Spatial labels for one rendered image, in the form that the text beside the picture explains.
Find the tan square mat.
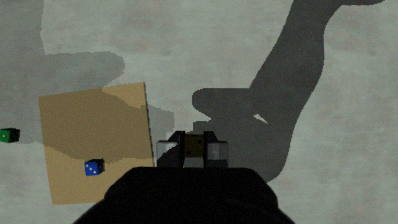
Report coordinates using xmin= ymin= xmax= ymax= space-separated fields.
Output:
xmin=38 ymin=82 xmax=154 ymax=205

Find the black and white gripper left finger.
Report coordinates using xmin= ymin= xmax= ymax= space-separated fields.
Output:
xmin=156 ymin=131 xmax=185 ymax=167

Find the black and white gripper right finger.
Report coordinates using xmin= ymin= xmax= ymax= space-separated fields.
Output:
xmin=203 ymin=131 xmax=229 ymax=168

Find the yellow die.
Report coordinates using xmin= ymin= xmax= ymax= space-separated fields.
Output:
xmin=184 ymin=134 xmax=204 ymax=158

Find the green die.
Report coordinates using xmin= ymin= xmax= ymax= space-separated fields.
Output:
xmin=0 ymin=128 xmax=18 ymax=143

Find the blue die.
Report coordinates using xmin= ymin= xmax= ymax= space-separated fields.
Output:
xmin=84 ymin=159 xmax=103 ymax=176

